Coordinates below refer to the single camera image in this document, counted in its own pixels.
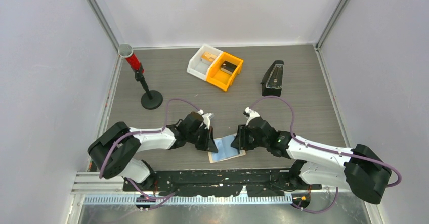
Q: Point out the black metronome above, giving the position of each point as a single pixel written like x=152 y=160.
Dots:
x=271 y=83

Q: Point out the yellow plastic bin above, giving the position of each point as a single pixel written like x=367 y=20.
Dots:
x=220 y=79

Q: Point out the black card stack in bin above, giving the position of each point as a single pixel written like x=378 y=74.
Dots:
x=228 y=67

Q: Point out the white plastic bin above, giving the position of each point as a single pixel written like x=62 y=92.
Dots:
x=196 y=67

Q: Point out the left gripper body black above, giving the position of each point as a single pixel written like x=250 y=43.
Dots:
x=200 y=138

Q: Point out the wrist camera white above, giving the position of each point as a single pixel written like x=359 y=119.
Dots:
x=207 y=117
x=250 y=115

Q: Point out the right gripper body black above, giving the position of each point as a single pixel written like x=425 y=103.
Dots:
x=248 y=141

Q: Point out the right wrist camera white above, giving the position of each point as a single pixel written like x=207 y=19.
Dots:
x=250 y=115

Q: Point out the gold card stack in bin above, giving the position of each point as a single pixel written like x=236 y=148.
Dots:
x=208 y=58

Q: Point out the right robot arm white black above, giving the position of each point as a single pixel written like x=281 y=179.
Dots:
x=355 y=169

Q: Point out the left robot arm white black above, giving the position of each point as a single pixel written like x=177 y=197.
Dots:
x=113 y=152

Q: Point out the beige card holder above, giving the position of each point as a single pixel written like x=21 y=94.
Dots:
x=225 y=151

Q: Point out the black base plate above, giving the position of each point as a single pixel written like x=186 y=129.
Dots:
x=224 y=183

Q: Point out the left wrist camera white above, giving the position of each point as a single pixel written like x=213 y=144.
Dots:
x=207 y=117

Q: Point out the red microphone on stand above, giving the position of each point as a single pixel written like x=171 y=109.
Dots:
x=151 y=99

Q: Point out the perforated metal rail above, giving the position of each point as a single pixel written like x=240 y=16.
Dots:
x=129 y=199

